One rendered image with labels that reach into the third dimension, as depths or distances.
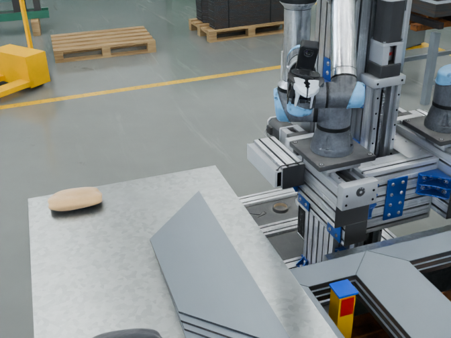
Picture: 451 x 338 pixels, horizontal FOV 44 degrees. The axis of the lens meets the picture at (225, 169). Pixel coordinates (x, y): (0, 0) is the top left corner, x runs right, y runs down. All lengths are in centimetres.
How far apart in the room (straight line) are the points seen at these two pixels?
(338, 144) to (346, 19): 45
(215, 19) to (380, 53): 538
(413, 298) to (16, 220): 271
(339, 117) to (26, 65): 442
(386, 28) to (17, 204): 272
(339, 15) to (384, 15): 34
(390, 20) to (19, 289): 225
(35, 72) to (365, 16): 441
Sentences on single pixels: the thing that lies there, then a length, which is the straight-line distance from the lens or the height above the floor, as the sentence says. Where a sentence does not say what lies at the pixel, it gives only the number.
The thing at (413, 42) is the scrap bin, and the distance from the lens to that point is 720.
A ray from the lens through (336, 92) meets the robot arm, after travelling 160.
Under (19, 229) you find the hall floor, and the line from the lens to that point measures 366.
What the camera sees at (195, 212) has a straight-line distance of 155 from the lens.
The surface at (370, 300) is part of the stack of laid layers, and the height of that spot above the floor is 84.
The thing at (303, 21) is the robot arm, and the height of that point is 150.
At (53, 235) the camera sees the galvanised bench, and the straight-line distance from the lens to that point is 158.
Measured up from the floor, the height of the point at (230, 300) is 107.
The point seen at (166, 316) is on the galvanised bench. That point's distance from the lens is 126.
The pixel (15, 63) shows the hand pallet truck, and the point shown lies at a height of 27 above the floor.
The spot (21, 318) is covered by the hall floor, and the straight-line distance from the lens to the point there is 299.
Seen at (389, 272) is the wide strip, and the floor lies 87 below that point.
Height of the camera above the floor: 191
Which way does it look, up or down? 28 degrees down
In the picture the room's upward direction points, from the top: 2 degrees counter-clockwise
